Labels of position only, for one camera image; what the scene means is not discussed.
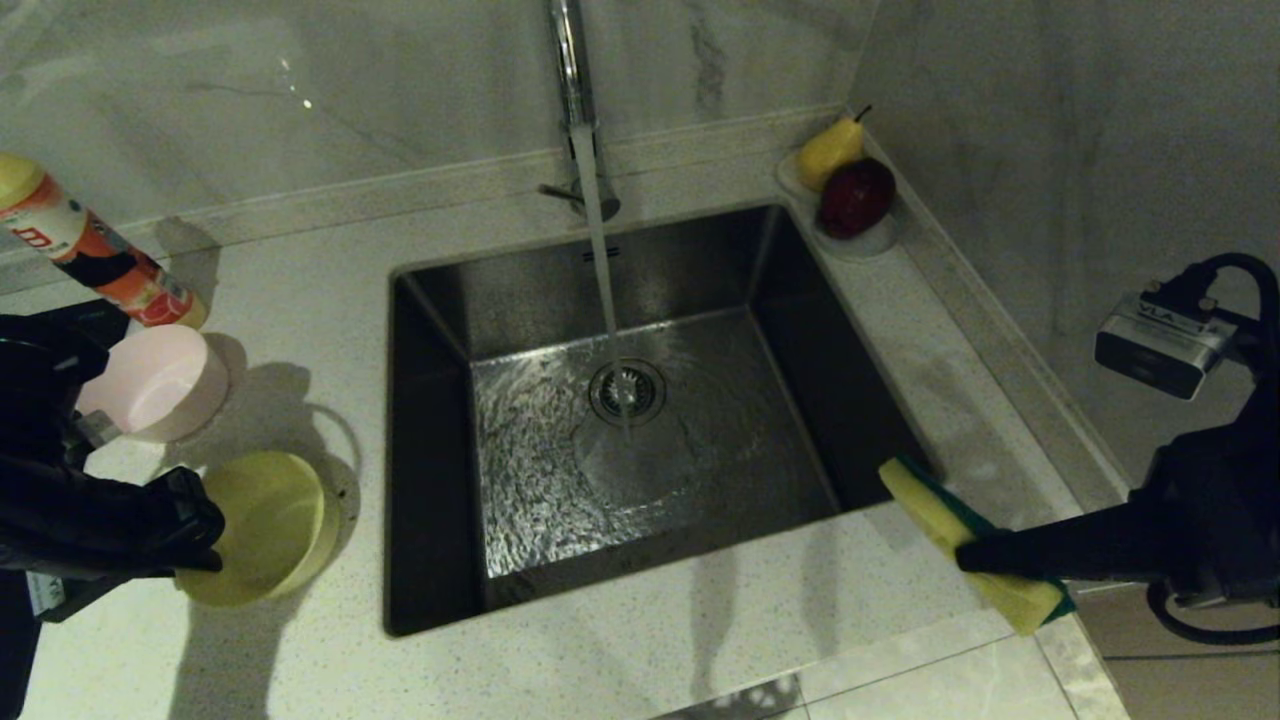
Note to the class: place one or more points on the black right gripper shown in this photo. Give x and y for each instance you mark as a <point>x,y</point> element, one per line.
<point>1220,500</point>

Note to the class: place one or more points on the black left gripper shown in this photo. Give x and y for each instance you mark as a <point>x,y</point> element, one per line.
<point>80,520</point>

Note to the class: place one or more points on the yellow plastic bowl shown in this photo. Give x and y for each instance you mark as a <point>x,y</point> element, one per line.
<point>270,530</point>

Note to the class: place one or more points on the pink plastic bowl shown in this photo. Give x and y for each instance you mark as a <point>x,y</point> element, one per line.
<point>160,385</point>

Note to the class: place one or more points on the yellow green sponge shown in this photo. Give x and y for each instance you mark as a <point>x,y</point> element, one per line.
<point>925,500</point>

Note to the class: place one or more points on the orange dish soap bottle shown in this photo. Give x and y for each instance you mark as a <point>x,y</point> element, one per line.
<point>100,265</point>

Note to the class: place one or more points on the chrome faucet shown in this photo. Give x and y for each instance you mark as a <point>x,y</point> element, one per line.
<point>572,70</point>

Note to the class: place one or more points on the stainless steel sink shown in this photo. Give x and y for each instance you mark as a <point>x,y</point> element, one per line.
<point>760,400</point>

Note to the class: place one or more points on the black induction cooktop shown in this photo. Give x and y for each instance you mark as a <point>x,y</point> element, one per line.
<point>10,660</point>

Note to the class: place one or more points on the small white dish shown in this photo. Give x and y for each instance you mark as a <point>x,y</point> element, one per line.
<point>865,244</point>

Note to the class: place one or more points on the dark red apple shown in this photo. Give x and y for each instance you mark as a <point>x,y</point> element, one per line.
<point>855,197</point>

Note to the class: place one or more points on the round metal drain strainer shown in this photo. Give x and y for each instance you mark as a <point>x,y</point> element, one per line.
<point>627,393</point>

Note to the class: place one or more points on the yellow pear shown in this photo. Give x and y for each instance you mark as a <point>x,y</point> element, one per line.
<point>828,152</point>

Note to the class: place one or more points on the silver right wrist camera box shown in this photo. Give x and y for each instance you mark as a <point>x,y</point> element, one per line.
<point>1160,345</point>

